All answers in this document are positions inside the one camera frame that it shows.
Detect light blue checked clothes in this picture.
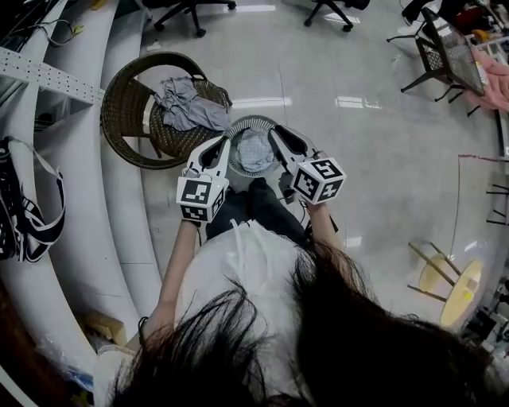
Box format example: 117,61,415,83
237,129,275,170

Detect person's white shirt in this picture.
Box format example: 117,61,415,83
95,220,303,407

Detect pink upholstered chair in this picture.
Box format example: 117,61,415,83
467,49,509,112

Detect black white strap bag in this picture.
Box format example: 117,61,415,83
0,135,67,263

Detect white metal shelving unit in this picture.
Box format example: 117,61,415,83
0,0,168,407

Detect person's black trousers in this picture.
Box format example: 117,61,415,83
206,178,309,243

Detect brown cardboard box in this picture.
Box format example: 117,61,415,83
77,312,128,347

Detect brown wicker chair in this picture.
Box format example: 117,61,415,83
99,51,234,170

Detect person's right forearm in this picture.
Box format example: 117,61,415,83
308,202,343,251

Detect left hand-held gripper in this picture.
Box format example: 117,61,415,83
176,137,232,223

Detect black metal frame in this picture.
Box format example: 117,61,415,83
485,182,509,227

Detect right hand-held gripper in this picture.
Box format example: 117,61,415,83
268,126,348,206

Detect person's left forearm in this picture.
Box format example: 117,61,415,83
153,219,200,331

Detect yellow round stool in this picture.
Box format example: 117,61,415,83
407,240,483,329

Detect plain grey clothes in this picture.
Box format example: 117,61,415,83
153,76,231,132

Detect round white green laundry basket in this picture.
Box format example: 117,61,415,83
226,114,287,180

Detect dark metal frame table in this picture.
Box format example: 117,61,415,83
386,6,486,105

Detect black office chair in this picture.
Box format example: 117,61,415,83
304,0,371,33
153,0,238,39

